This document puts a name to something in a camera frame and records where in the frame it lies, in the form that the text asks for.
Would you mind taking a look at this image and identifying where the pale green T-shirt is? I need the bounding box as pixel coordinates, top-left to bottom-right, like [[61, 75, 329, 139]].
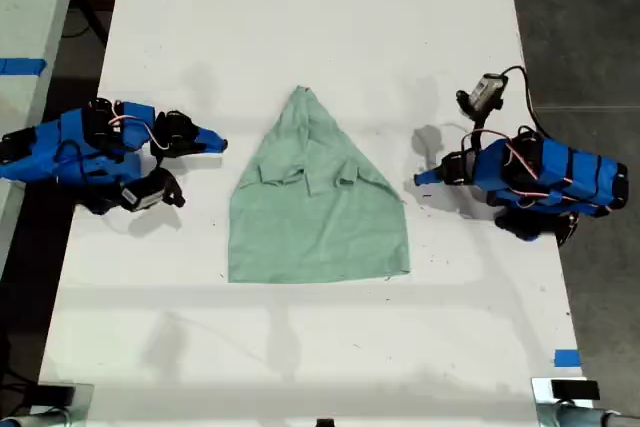
[[227, 85, 412, 285]]

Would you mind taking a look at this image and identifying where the pale side table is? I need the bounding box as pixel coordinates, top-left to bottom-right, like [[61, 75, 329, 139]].
[[0, 0, 85, 273]]

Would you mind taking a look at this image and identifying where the long blue tape strip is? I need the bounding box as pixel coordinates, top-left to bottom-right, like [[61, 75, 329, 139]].
[[0, 57, 48, 78]]

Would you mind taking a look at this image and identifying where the small blue tape piece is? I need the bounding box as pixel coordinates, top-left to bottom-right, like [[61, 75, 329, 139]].
[[553, 348, 583, 369]]

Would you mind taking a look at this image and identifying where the red white servo wire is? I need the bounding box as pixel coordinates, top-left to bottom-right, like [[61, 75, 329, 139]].
[[503, 140, 569, 209], [108, 100, 172, 151]]

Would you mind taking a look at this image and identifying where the black camera stalk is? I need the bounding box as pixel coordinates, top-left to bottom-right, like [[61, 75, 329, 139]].
[[455, 89, 490, 149]]

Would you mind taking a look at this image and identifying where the black camera box white label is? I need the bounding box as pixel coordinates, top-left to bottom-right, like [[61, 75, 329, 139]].
[[117, 169, 187, 214]]

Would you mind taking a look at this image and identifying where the grey camera box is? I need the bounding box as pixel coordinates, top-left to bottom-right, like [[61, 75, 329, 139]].
[[469, 73, 507, 112]]

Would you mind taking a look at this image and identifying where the black camera cable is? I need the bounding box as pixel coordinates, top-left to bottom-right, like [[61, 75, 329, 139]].
[[498, 64, 557, 144]]

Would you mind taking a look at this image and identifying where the metal table clamp bracket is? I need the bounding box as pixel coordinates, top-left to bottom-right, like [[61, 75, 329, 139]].
[[9, 382, 96, 427], [530, 377, 640, 427]]

